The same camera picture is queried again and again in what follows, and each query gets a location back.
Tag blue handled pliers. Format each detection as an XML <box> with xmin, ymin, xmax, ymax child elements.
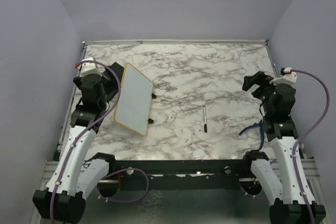
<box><xmin>239</xmin><ymin>120</ymin><xmax>265</xmax><ymax>151</ymax></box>

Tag black mounting rail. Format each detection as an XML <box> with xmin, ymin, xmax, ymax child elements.
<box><xmin>97</xmin><ymin>159</ymin><xmax>255</xmax><ymax>194</ymax></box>

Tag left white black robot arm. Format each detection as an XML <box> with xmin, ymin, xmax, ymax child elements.
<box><xmin>33</xmin><ymin>60</ymin><xmax>124</xmax><ymax>223</ymax></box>

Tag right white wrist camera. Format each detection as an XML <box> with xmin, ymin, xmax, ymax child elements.
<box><xmin>270</xmin><ymin>67</ymin><xmax>297</xmax><ymax>86</ymax></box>

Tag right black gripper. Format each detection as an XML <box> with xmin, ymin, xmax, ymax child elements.
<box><xmin>243</xmin><ymin>70</ymin><xmax>280</xmax><ymax>115</ymax></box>

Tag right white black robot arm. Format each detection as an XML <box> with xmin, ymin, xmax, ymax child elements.
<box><xmin>241</xmin><ymin>68</ymin><xmax>327</xmax><ymax>223</ymax></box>

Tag yellow framed whiteboard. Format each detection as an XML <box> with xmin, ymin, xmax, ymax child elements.
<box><xmin>113</xmin><ymin>62</ymin><xmax>154</xmax><ymax>136</ymax></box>

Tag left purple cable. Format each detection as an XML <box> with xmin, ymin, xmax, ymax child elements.
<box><xmin>49</xmin><ymin>60</ymin><xmax>149</xmax><ymax>223</ymax></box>

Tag black marker pen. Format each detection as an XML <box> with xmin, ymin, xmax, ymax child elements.
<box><xmin>203</xmin><ymin>105</ymin><xmax>207</xmax><ymax>133</ymax></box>

